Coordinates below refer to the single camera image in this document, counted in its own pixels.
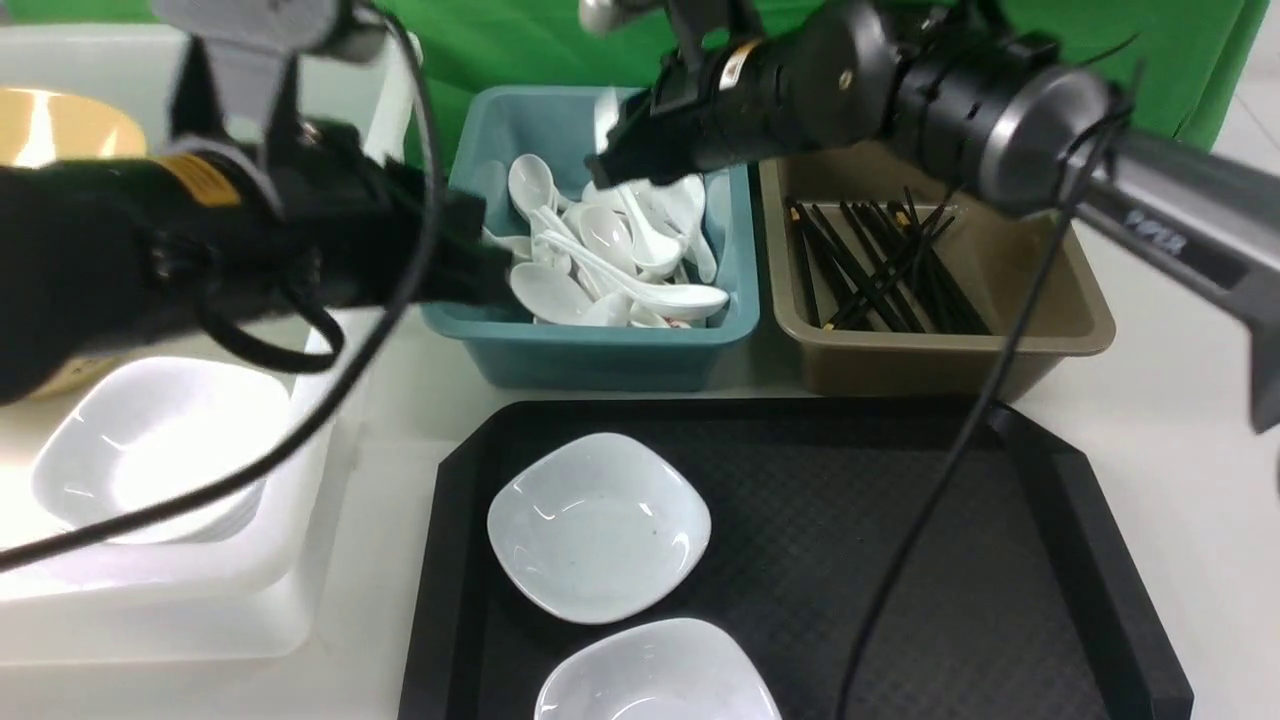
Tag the white spoon centre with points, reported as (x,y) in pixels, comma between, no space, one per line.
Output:
(607,236)

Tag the white spoon long front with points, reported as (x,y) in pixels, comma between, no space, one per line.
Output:
(685,302)

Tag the white square dish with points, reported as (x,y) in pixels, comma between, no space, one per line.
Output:
(598,530)
(679,668)

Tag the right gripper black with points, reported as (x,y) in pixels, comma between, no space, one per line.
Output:
(768,99)

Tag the white spoon front left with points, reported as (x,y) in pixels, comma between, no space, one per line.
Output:
(549,295)

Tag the stack of yellow bowls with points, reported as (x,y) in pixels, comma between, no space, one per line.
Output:
(39,127)

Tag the green backdrop cloth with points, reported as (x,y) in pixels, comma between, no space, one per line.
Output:
(520,40)

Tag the large white plastic tub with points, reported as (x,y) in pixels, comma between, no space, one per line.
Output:
(252,594)

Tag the pile of black chopsticks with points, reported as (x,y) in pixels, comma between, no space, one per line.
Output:
(877,266)

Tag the white spoon back right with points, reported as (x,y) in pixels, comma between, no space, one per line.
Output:
(684,203)

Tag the white spoon back left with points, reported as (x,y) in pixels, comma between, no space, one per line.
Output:
(531,186)

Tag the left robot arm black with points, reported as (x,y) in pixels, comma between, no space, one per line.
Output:
(252,225)

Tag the white soup spoon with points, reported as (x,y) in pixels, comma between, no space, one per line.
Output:
(606,116)

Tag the black plastic tray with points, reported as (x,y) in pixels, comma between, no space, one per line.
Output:
(1021,600)

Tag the brown plastic bin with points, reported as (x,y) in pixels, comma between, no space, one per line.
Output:
(992,259)

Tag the stack of white dishes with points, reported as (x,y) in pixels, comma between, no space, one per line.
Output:
(155,429)

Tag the teal plastic bin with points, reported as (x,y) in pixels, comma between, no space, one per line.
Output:
(621,345)

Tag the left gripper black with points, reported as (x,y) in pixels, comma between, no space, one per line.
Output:
(369,223)

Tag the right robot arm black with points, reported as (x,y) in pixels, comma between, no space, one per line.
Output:
(956,93)

